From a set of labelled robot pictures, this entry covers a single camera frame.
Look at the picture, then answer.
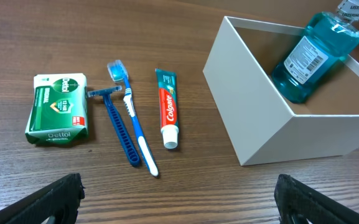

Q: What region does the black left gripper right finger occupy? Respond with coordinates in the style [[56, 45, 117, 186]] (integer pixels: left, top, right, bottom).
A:
[[274, 174, 359, 224]]

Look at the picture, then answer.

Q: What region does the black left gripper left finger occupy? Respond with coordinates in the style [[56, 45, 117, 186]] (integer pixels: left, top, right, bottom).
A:
[[0, 173, 85, 224]]

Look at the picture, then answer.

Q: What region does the green Dettol soap bar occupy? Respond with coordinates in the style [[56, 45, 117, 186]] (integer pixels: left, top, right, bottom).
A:
[[25, 73, 89, 145]]

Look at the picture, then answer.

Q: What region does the blue mouthwash bottle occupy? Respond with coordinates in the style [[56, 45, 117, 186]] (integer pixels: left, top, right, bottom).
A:
[[271, 0, 359, 103]]

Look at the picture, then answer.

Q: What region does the white open cardboard box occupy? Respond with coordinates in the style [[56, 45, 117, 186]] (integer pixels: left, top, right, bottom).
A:
[[203, 16, 359, 166]]

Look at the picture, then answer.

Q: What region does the blue disposable razor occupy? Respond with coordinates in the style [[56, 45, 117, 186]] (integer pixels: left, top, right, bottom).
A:
[[86, 85, 141, 167]]

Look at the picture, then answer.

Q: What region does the blue white toothbrush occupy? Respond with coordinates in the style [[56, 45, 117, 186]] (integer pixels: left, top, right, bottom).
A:
[[107, 60, 159, 177]]

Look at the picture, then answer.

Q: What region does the Colgate toothpaste tube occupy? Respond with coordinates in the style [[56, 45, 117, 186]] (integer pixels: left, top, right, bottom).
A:
[[155, 68, 179, 149]]

